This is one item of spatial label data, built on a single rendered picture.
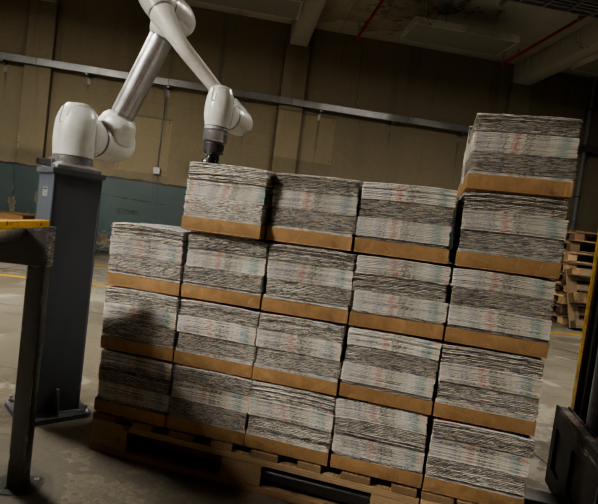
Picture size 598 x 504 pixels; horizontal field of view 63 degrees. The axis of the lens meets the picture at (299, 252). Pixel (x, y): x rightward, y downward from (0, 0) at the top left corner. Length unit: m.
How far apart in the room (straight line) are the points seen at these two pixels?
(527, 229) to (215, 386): 1.10
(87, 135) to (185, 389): 1.07
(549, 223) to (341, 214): 0.60
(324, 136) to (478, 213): 7.18
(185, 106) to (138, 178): 1.41
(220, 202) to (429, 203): 0.66
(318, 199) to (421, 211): 0.32
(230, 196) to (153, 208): 6.87
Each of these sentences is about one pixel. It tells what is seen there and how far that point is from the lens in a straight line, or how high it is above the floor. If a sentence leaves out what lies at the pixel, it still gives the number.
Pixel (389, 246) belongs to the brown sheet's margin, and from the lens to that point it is 1.53.
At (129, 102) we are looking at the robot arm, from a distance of 2.31.
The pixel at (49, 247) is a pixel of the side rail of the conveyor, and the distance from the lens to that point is 1.63.
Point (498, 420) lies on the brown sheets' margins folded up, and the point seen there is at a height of 0.40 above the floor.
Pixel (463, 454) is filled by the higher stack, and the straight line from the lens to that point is 1.66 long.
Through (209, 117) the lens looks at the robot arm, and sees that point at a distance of 1.88.
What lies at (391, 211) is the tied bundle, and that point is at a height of 0.97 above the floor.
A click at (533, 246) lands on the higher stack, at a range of 1.56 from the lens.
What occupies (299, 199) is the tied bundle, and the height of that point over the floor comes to 0.98.
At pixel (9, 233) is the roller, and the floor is 0.78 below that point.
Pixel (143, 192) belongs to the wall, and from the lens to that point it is 8.51.
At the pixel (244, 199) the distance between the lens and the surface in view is 1.61.
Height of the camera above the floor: 0.89
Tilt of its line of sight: 3 degrees down
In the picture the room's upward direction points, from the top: 7 degrees clockwise
